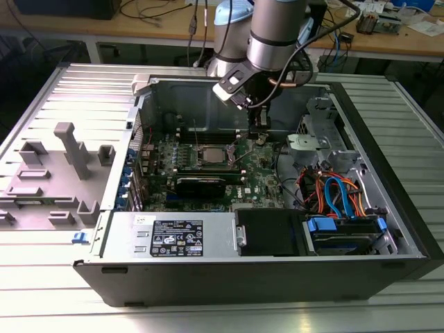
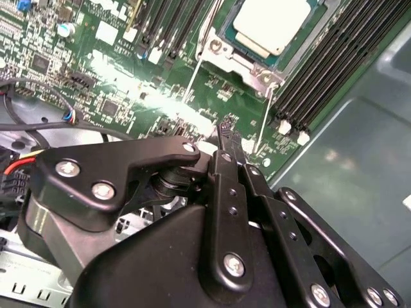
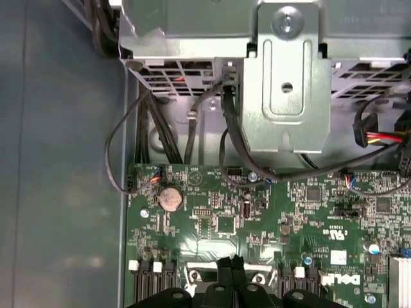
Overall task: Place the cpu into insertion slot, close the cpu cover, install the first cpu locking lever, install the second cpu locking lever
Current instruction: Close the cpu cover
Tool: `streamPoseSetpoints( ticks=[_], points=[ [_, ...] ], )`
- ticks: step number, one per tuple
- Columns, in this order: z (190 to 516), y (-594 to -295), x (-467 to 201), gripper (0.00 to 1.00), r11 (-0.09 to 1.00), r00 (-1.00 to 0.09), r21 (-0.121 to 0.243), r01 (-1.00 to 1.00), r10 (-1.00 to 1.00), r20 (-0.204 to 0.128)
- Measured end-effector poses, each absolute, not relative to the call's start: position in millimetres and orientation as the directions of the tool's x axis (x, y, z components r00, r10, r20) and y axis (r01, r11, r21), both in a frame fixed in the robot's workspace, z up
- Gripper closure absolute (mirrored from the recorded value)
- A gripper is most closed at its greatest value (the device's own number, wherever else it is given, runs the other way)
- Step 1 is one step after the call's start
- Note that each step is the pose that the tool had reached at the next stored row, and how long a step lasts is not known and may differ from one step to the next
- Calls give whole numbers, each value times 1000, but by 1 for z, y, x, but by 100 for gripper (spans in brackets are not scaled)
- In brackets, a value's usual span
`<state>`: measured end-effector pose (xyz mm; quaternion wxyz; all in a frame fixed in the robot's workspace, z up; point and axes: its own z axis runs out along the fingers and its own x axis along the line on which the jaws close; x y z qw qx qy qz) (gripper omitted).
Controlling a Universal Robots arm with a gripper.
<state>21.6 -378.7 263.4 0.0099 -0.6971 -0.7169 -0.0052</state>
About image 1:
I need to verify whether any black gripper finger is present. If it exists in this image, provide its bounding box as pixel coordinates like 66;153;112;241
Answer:
249;103;272;144

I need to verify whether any metal CPU socket cover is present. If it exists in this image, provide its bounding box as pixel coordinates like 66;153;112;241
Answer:
225;133;254;164

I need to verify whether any silver topped CPU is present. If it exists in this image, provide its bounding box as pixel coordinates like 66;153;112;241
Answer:
202;147;225;164

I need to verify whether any CPU socket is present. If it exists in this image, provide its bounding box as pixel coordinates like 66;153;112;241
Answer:
194;144;242;167

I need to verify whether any green motherboard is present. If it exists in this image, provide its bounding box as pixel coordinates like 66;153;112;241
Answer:
138;130;289;212

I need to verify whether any silver metal drive cage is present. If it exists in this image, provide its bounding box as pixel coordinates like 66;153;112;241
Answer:
287;95;364;174

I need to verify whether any green RAM stick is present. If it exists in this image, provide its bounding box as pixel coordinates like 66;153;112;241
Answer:
176;168;243;185

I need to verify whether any black graphics card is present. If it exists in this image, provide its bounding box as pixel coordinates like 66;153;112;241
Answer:
175;176;225;199

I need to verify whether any small black tower box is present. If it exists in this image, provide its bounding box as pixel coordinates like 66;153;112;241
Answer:
307;0;329;42

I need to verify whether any hard disk in blue carrier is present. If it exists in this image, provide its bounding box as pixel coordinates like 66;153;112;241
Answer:
303;214;389;257

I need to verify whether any white printed card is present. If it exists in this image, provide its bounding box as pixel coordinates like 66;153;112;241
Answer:
346;0;393;18

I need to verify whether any copper wound transformer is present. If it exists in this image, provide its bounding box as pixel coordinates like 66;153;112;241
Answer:
357;9;379;35

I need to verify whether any silver case release latch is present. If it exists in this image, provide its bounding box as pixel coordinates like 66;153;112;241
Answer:
131;74;155;97

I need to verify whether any grey metal device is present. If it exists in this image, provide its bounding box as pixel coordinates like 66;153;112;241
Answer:
377;13;403;35

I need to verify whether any black and silver PC case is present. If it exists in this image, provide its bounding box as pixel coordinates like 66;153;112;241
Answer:
72;74;440;308

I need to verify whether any white paper sheet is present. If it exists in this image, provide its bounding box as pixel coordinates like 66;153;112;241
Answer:
407;19;444;37

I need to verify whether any silver power supply unit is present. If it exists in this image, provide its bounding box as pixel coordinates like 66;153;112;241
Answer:
100;211;240;259

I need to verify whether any large black box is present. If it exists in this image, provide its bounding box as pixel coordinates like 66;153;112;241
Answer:
15;0;122;21

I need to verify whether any grey plastic parts rack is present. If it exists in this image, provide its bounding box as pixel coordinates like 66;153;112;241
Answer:
0;121;117;232

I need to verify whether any long wooden desk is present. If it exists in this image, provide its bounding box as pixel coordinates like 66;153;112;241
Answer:
0;0;444;65

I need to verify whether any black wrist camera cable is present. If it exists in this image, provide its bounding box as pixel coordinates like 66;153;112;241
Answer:
248;0;361;108

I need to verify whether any thick black cable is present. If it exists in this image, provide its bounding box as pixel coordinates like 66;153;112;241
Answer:
273;145;308;211

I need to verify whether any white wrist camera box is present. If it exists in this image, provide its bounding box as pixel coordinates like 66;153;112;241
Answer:
212;64;256;111

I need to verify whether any blue hanging cable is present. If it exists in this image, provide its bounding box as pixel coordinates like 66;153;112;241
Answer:
331;27;344;67

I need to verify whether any blue flat SATA cable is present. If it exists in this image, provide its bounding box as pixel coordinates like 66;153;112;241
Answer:
324;176;357;219

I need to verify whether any grey hanging cable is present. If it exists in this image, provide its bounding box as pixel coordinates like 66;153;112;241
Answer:
187;0;200;69

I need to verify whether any orange SATA cable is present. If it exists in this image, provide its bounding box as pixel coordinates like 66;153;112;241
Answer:
300;166;368;218

